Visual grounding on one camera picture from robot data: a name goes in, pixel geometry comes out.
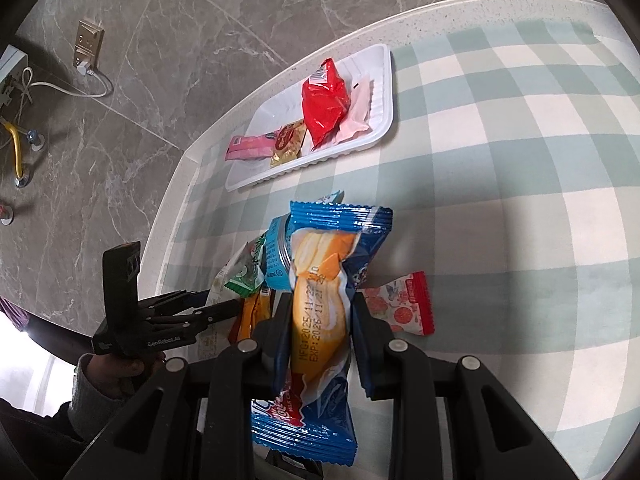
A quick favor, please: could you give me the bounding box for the yellow gas hose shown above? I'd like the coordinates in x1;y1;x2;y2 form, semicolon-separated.
0;119;34;189

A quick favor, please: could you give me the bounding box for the small gold brown snack packet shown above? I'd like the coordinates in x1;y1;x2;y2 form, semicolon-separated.
270;119;307;168

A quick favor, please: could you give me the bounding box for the light blue snack packet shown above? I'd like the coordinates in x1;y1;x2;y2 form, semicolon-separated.
263;190;347;292

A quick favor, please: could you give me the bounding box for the white heater cable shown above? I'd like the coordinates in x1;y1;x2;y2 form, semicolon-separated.
14;66;37;128

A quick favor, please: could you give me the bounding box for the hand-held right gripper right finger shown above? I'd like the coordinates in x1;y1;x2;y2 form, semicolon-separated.
350;292;576;480

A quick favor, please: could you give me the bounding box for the pale pink snack packet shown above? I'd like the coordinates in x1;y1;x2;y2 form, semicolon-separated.
312;74;377;153

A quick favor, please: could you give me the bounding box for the white plug with cable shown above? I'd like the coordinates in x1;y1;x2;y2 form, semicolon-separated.
30;59;114;99

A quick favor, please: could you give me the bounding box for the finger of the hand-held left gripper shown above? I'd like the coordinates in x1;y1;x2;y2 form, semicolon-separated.
144;290;210;314
149;299;244;332

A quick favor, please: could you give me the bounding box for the blue cake snack packet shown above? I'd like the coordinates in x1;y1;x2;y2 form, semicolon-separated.
250;200;394;467

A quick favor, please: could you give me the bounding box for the green snack packet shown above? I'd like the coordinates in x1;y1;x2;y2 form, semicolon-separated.
222;235;268;295

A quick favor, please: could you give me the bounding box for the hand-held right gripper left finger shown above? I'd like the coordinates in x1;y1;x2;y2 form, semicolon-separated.
65;292;293;480

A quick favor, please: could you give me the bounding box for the red and white snack packet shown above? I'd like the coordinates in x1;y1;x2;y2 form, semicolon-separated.
357;271;437;337

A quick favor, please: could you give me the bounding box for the person's left hand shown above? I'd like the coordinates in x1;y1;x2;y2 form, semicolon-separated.
92;352;167;401

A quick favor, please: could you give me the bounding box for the white plastic tray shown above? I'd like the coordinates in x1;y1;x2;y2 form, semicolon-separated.
225;43;397;192

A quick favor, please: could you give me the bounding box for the white water heater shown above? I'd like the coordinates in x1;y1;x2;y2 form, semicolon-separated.
0;45;29;112

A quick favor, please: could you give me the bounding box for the person's left forearm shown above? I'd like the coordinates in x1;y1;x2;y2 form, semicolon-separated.
0;354;103;463

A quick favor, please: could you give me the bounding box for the gold wall socket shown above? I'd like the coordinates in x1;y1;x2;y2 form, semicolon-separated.
75;20;106;74

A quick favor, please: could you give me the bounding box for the orange snack packet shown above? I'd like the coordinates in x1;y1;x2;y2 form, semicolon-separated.
235;285;277;345

